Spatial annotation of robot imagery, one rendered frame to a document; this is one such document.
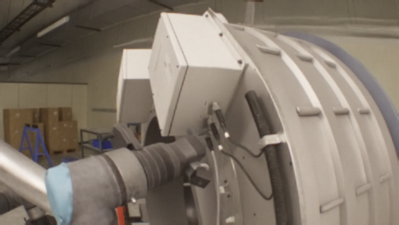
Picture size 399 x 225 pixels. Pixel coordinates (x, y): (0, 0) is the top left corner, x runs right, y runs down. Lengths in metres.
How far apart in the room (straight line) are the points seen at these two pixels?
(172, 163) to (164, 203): 0.96
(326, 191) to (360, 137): 0.18
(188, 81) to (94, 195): 0.27
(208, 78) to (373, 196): 0.44
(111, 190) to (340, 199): 0.37
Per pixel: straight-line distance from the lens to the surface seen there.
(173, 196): 1.41
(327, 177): 0.46
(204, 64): 0.48
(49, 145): 7.82
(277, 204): 0.40
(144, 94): 1.15
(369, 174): 0.58
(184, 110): 0.54
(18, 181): 0.54
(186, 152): 0.48
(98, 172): 0.38
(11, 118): 7.21
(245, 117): 0.51
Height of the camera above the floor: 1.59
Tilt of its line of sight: 2 degrees down
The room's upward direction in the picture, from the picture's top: 1 degrees clockwise
